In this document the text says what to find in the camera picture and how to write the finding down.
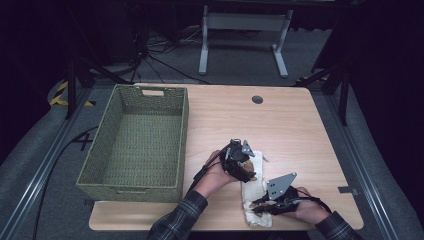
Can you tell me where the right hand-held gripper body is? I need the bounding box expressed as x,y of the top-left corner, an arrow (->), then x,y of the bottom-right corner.
266,172 -> 301,216

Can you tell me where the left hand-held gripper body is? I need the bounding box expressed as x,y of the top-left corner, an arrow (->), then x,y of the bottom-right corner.
221,138 -> 256,180

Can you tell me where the white towel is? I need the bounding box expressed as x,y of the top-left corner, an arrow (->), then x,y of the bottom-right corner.
240,150 -> 273,228

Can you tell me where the green woven basket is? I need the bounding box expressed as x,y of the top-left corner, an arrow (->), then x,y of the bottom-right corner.
75,84 -> 190,204

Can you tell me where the person's left hand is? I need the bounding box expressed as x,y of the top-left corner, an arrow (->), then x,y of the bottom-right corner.
193,149 -> 239,199

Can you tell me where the person's right hand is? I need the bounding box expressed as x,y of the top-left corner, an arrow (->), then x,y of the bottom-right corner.
288,186 -> 329,225

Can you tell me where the grey tape strip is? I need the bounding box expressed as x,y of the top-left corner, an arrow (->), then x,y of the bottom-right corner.
337,185 -> 359,196

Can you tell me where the black tripod stand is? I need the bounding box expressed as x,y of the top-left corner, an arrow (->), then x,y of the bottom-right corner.
64,56 -> 134,120
294,64 -> 351,127

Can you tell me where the yellow black hazard tape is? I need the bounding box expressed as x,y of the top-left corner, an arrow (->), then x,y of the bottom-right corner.
49,80 -> 96,108

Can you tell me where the right hand-held gripper black cable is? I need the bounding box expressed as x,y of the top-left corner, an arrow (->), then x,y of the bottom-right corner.
294,196 -> 333,214

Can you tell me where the bundle of floor cables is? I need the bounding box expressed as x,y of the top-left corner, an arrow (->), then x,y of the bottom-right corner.
129,26 -> 211,85

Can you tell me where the grey metal desk frame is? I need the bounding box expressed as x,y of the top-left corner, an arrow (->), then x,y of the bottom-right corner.
198,4 -> 294,79

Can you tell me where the black floor cable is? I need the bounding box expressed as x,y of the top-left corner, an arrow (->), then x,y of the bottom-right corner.
31,125 -> 99,240

